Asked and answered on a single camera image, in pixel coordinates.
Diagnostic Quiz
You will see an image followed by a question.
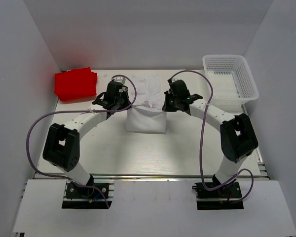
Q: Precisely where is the purple cable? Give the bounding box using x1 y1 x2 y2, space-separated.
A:
167 70 254 204
26 74 138 208

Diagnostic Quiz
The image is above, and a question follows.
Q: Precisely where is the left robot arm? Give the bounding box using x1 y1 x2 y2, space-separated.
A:
42 77 131 197

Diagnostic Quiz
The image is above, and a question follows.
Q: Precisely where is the white t-shirt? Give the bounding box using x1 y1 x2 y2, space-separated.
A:
126 75 167 134

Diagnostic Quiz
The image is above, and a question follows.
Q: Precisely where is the folded red t-shirt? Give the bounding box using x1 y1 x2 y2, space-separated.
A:
54 67 98 102

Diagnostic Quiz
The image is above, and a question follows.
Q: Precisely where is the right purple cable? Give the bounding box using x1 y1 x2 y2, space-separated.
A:
167 70 254 204

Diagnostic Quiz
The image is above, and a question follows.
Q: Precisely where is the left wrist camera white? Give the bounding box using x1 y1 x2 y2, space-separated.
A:
111 76 126 85

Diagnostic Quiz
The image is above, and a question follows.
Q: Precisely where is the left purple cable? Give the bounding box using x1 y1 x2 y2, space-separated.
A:
26 74 138 208

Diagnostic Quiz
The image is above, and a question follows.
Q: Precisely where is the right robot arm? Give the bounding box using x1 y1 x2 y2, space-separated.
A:
163 79 258 197

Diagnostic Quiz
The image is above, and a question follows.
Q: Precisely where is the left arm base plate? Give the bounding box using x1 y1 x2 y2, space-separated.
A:
62 181 114 209

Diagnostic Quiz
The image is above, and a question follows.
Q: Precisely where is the aluminium table rail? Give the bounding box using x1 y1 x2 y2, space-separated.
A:
34 171 270 179

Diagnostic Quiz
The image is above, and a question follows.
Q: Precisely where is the white plastic basket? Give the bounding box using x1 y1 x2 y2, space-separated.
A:
202 55 259 106

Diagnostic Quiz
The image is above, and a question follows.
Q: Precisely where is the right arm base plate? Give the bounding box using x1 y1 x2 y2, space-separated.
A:
192 181 244 210

